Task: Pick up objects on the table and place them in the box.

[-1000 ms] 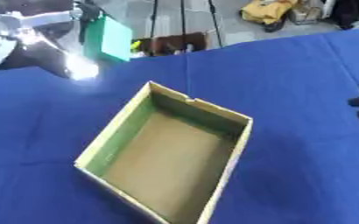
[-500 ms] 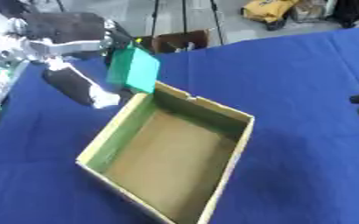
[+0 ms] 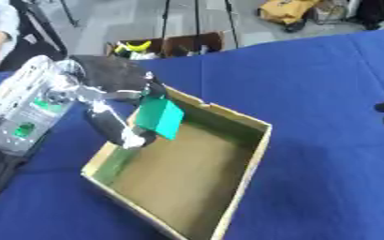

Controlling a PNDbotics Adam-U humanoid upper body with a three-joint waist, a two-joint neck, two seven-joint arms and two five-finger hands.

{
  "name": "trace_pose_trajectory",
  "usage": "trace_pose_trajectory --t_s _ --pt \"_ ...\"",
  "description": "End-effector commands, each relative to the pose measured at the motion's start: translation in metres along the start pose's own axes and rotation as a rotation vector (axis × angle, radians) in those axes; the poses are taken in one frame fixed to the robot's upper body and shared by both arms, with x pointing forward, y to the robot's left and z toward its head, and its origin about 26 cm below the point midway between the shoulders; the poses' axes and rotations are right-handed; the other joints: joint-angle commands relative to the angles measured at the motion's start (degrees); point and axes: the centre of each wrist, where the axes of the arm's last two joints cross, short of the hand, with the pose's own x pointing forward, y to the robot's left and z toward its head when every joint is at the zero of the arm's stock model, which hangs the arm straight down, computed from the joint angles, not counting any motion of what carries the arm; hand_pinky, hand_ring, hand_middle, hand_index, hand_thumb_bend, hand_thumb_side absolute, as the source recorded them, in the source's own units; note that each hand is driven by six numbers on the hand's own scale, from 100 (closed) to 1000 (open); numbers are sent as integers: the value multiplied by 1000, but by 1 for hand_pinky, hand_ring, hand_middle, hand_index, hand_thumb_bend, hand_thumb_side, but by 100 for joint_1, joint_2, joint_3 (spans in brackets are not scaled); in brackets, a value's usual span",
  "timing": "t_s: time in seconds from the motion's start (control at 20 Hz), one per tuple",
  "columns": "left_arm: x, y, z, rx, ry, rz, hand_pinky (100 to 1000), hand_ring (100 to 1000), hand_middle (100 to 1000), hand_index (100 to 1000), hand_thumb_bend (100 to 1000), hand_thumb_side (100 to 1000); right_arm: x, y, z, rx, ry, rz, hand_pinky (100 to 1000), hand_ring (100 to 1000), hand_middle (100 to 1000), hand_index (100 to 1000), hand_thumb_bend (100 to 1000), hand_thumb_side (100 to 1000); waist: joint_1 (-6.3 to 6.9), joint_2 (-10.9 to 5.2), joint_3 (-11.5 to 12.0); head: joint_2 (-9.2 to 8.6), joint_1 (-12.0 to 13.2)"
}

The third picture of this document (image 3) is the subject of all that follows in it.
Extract yellow bag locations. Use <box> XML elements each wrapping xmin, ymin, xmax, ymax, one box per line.
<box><xmin>256</xmin><ymin>0</ymin><xmax>323</xmax><ymax>33</ymax></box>

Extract black tripod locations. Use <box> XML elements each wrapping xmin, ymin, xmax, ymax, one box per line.
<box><xmin>157</xmin><ymin>0</ymin><xmax>242</xmax><ymax>59</ymax></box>
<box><xmin>8</xmin><ymin>0</ymin><xmax>82</xmax><ymax>59</ymax></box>

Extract green rectangular block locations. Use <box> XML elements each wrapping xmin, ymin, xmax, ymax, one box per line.
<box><xmin>133</xmin><ymin>95</ymin><xmax>187</xmax><ymax>141</ymax></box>

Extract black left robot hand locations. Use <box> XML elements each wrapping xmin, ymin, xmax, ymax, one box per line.
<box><xmin>68</xmin><ymin>54</ymin><xmax>170</xmax><ymax>150</ymax></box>

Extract tan cardboard box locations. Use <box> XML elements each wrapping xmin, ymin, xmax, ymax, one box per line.
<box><xmin>79</xmin><ymin>84</ymin><xmax>274</xmax><ymax>240</ymax></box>

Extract black bag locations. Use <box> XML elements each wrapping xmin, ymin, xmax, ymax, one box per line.
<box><xmin>356</xmin><ymin>0</ymin><xmax>384</xmax><ymax>31</ymax></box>

